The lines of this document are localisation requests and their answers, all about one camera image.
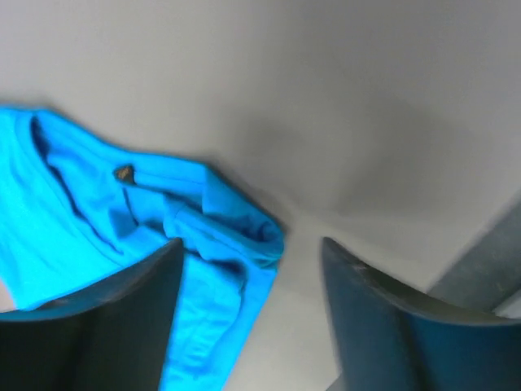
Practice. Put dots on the blue t shirt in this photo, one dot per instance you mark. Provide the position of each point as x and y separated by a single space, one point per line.
75 209

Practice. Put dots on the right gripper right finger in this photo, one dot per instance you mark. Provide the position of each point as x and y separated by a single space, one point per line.
390 336

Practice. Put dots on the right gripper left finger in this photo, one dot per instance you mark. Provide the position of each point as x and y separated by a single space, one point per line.
111 335

